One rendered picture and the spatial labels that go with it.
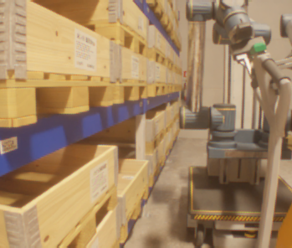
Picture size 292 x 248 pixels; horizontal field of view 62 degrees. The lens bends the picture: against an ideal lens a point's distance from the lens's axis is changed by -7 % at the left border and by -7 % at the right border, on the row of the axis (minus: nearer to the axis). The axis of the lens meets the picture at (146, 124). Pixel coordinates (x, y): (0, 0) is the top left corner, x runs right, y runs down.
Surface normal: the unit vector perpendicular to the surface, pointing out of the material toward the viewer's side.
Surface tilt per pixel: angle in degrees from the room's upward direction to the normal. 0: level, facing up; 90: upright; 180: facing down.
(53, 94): 90
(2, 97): 90
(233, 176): 90
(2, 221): 90
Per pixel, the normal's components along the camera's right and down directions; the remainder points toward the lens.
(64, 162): -0.21, 0.14
